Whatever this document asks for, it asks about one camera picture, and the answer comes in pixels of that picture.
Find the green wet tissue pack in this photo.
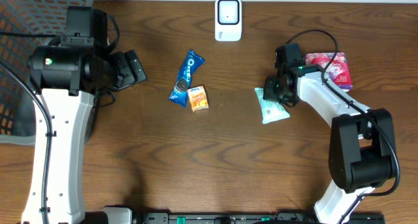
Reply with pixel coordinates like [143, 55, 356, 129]
[255, 88, 290, 124]

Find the purple sanitary pad pack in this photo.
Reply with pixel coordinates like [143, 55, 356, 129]
[304, 52, 353, 92]

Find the blue oreo cookie pack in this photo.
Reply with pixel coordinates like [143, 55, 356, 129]
[169, 50, 205, 108]

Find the orange tissue pack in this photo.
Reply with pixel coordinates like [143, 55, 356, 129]
[187, 86, 209, 112]

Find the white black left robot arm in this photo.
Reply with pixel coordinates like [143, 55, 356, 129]
[21, 6, 146, 223]

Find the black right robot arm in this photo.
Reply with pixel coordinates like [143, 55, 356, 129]
[263, 43, 400, 223]

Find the grey plastic mesh basket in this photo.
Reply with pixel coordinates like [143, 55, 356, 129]
[1, 0, 93, 146]

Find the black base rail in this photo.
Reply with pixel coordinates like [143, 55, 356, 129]
[130, 212, 385, 224]

